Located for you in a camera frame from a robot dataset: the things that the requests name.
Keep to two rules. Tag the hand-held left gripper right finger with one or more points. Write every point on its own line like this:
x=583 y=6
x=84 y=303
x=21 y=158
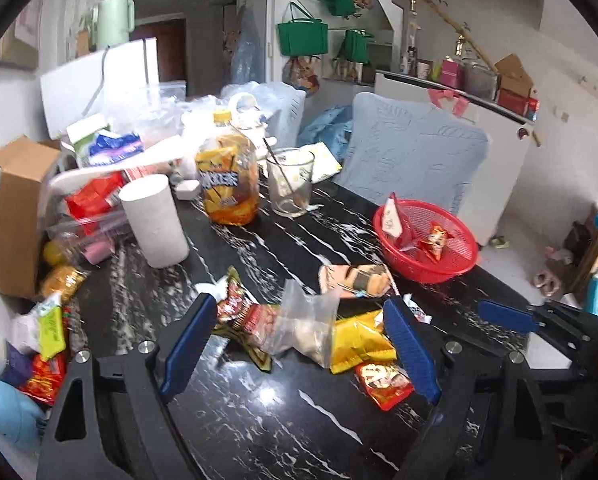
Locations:
x=411 y=350

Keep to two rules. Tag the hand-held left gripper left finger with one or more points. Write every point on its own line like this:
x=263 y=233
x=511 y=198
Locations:
x=189 y=347

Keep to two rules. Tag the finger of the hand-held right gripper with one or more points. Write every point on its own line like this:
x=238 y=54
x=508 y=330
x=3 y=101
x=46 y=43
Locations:
x=504 y=316

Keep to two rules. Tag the yellow snack packet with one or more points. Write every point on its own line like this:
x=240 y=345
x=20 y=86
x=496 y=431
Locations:
x=361 y=342

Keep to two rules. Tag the red brown snack packet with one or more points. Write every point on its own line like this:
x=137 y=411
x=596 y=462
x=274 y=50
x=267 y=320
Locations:
x=241 y=312

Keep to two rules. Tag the red plastic basket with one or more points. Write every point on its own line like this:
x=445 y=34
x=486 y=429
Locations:
x=429 y=255

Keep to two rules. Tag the clear plastic snack bag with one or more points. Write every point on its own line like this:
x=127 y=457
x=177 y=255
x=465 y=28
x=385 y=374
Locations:
x=304 y=325

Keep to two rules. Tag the small white candy wrapper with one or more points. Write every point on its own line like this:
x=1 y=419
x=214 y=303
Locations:
x=419 y=312

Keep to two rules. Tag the small red snack packet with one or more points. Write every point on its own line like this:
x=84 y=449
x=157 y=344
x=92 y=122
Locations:
x=383 y=384

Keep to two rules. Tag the pink shoes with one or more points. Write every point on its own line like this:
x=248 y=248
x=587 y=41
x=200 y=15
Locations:
x=546 y=282

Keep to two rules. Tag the peach biscuit packet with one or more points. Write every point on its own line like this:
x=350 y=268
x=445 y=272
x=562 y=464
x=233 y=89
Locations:
x=354 y=279

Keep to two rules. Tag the red orange snack packet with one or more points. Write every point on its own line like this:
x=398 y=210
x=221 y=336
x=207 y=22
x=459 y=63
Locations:
x=436 y=241

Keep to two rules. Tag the white label snack packet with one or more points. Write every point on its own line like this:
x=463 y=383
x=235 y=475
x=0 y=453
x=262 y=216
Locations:
x=394 y=220

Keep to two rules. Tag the paper towel roll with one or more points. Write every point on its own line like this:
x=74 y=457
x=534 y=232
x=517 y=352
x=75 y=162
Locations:
x=154 y=220

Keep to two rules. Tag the pink paper piece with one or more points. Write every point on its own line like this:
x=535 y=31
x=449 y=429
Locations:
x=96 y=252

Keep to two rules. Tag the green wipes packet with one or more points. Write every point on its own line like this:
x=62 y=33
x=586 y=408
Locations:
x=51 y=325

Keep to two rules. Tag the orange snack bag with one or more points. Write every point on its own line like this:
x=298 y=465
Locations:
x=61 y=280

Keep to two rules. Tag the clear zip bag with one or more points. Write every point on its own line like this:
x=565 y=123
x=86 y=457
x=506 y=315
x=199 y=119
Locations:
x=86 y=237

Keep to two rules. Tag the red crinkled snack packet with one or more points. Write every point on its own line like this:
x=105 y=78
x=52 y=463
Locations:
x=41 y=379

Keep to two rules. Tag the white charger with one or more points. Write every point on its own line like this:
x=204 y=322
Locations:
x=186 y=190

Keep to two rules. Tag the yellow lemon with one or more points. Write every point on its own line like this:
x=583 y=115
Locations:
x=54 y=253

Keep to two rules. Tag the iced tea bottle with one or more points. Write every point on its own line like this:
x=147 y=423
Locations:
x=227 y=180

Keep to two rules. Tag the red flat packet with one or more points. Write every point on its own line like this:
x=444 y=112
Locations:
x=93 y=197

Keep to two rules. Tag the light blue covered chair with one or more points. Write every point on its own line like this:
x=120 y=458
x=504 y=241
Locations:
x=414 y=152

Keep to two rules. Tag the white cabinet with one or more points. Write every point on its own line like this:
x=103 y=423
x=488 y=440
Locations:
x=484 y=130

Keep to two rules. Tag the light blue round device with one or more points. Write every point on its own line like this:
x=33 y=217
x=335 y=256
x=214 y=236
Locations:
x=10 y=410

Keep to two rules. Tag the glass cup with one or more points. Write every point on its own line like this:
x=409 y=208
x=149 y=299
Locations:
x=290 y=182

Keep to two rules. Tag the metal spoon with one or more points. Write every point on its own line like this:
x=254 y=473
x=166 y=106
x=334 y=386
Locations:
x=284 y=175

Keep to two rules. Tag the white tray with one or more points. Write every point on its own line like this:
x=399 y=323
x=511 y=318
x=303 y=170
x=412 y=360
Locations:
x=79 y=176

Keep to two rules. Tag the pale yellow flat packet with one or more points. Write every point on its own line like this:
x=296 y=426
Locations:
x=325 y=161

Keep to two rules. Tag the blue white tissue pack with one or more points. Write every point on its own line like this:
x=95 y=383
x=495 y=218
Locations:
x=114 y=146

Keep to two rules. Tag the white plastic bag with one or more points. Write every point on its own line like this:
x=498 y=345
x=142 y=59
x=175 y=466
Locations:
x=206 y=125

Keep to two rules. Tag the pink ribbon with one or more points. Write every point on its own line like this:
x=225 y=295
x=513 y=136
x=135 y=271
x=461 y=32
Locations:
x=450 y=99

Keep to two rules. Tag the green white carton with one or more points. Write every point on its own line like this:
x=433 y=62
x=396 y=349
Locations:
x=85 y=135

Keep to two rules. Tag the blue cloth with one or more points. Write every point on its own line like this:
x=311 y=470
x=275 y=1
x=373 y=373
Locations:
x=329 y=127

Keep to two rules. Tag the brown cardboard box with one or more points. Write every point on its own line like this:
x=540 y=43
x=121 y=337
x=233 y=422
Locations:
x=514 y=76

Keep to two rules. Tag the clear plastic container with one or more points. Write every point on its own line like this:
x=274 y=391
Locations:
x=160 y=101

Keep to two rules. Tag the pink box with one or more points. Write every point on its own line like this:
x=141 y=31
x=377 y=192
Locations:
x=449 y=73

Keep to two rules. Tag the white covered chair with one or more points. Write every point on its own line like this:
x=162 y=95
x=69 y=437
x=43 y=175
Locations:
x=290 y=110

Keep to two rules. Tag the white board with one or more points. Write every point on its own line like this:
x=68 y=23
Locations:
x=99 y=85

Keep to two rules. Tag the pale green jug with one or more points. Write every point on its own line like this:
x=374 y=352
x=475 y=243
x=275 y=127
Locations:
x=111 y=22

